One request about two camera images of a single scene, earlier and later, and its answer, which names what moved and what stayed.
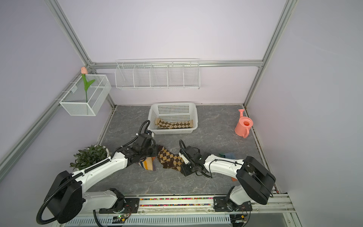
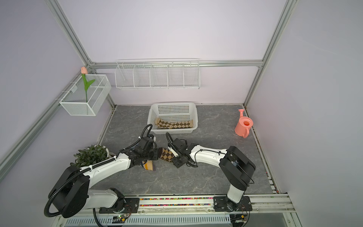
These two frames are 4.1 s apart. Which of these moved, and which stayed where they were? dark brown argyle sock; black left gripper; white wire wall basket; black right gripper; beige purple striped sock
Moved: dark brown argyle sock; black right gripper
Stayed: black left gripper; white wire wall basket; beige purple striped sock
